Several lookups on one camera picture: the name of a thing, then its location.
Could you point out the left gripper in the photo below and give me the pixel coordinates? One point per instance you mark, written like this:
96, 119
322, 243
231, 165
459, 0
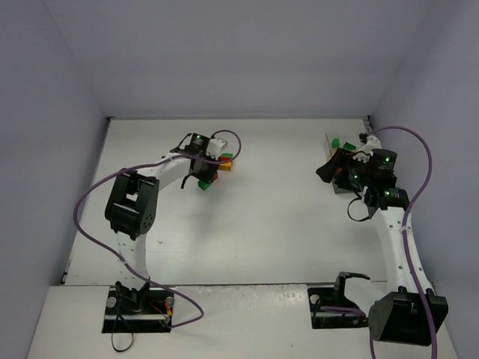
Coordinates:
206, 173

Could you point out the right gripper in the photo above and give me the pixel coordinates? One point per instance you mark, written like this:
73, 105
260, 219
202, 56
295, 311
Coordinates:
340, 166

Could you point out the green yellow red lego stack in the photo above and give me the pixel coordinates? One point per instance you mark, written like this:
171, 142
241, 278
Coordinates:
203, 185

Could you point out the green sloped lego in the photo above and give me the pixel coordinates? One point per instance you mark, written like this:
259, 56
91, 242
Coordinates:
335, 143

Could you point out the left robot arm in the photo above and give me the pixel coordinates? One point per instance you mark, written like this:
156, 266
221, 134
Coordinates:
132, 204

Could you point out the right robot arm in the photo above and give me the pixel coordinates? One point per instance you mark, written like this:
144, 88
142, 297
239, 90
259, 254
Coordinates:
409, 312

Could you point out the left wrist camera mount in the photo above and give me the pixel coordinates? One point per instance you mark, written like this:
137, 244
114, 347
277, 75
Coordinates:
216, 147

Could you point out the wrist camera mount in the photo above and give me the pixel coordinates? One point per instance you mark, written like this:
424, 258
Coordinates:
216, 147
368, 144

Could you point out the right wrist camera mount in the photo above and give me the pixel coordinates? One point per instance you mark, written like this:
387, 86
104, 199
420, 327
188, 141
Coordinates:
368, 144

